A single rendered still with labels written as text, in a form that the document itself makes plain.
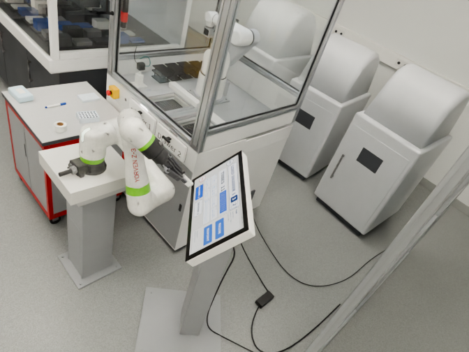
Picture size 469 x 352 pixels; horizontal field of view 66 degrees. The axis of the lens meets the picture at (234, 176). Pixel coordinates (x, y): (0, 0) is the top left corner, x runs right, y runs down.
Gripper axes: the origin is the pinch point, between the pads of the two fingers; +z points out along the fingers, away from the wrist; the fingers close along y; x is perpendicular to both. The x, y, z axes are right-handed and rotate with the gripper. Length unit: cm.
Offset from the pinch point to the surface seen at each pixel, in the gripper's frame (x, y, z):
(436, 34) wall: -192, 254, 156
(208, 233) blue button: -6.9, -29.9, 8.9
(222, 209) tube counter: -14.5, -20.3, 8.9
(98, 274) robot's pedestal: 106, 15, 37
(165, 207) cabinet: 58, 53, 42
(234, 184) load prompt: -21.1, -9.1, 8.9
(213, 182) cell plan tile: -9.3, 0.8, 9.1
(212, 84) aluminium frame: -27, 41, -16
